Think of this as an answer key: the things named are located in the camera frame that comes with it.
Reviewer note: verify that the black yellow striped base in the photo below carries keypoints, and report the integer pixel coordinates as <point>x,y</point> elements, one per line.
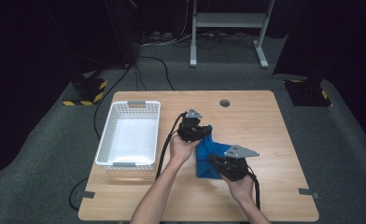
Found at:
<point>89,88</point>
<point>305,93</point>

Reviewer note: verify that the grey table grommet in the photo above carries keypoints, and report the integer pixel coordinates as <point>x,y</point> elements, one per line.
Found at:
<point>224,103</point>

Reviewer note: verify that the white plastic basket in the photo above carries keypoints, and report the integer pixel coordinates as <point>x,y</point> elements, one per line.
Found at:
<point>105,146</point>

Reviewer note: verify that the grey tape strip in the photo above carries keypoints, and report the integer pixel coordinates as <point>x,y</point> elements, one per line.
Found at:
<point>308,193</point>
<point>88,194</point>

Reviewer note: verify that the blue printed t-shirt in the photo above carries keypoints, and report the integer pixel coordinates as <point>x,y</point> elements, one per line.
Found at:
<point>207,168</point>

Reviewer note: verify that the person's left hand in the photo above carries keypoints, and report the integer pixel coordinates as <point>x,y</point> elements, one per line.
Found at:
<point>181,149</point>

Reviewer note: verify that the white metal stand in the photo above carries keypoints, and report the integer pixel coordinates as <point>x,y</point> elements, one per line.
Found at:
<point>228,20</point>

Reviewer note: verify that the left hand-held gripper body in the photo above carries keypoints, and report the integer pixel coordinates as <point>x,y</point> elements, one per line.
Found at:
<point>189,129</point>

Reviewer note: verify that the person's right hand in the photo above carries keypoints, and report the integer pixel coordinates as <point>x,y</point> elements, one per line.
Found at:
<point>240,188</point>

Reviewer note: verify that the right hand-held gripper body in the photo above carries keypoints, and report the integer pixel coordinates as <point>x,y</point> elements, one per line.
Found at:
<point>235,165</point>

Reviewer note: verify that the dark curtain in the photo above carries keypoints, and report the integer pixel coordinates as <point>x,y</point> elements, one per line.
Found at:
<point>31,62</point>
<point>343,46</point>

